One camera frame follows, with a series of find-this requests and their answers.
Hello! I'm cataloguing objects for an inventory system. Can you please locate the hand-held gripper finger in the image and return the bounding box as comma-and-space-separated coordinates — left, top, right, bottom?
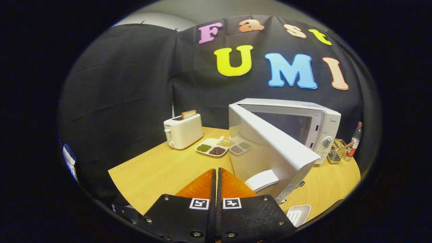
216, 167, 297, 243
137, 168, 217, 243

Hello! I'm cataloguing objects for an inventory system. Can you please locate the white toaster oven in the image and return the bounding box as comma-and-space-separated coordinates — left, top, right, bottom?
228, 98, 342, 205

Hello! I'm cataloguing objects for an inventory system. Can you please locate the cream toaster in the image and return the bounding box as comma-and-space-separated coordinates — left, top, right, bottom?
163, 113, 204, 150

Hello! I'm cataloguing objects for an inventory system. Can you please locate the white divided bean dish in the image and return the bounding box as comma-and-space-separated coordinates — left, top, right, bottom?
195, 136, 233, 158

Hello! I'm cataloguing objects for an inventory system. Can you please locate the small white ridged tray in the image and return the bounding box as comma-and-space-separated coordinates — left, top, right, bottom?
286, 204, 312, 228

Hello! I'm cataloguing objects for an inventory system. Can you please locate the clear plastic water bottle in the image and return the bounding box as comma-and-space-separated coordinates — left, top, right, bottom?
344, 121, 363, 162

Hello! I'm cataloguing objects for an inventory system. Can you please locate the metal wire basket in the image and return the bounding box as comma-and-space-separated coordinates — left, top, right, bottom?
327, 138, 348, 164

